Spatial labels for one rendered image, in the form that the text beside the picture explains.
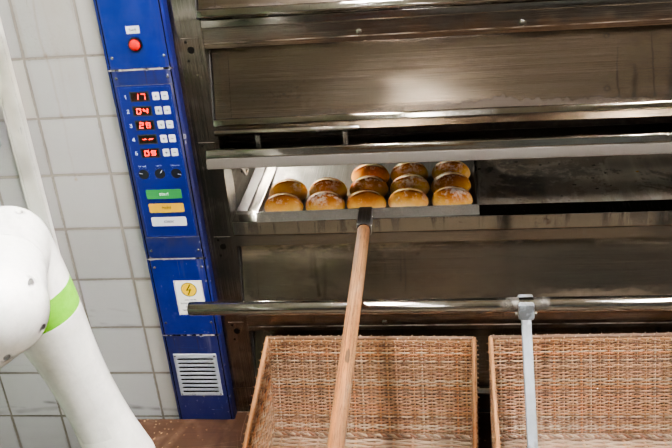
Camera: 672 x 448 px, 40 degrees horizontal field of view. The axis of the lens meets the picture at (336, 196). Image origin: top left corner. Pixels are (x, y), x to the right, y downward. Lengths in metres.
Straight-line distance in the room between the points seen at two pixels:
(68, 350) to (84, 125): 0.99
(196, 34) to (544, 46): 0.78
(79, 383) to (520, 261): 1.24
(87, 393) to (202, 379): 1.13
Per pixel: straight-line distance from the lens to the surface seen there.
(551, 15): 2.09
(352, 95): 2.14
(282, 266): 2.39
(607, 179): 2.45
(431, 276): 2.35
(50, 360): 1.44
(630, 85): 2.15
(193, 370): 2.58
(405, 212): 2.26
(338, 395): 1.66
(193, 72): 2.20
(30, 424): 2.92
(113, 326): 2.60
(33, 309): 1.22
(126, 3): 2.16
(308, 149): 2.05
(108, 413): 1.52
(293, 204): 2.30
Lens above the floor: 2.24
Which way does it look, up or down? 26 degrees down
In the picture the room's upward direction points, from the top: 6 degrees counter-clockwise
